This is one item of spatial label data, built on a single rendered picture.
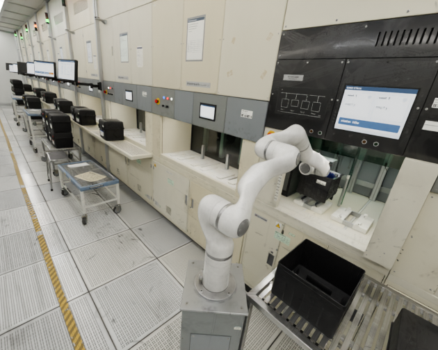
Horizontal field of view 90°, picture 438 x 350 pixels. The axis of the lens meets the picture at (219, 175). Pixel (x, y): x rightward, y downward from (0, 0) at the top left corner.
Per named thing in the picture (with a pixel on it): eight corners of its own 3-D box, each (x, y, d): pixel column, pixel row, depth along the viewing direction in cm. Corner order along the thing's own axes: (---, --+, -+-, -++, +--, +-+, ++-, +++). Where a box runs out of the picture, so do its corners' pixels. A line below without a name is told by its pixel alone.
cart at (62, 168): (58, 195, 306) (53, 162, 289) (98, 186, 343) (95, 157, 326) (83, 226, 247) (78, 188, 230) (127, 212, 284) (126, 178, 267)
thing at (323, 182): (292, 196, 163) (302, 155, 152) (304, 189, 177) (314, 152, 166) (325, 210, 147) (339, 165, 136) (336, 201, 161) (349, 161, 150)
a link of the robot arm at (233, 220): (211, 228, 93) (239, 248, 83) (199, 213, 85) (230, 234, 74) (275, 152, 110) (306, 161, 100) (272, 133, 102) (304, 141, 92)
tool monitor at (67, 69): (58, 87, 308) (54, 57, 296) (97, 89, 343) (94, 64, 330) (66, 89, 282) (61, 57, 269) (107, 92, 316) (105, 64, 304)
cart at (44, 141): (40, 160, 416) (35, 136, 399) (73, 157, 452) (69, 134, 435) (50, 177, 356) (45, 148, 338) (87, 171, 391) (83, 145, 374)
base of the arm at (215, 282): (192, 299, 92) (195, 265, 85) (196, 266, 109) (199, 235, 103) (236, 303, 92) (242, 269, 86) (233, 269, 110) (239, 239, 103)
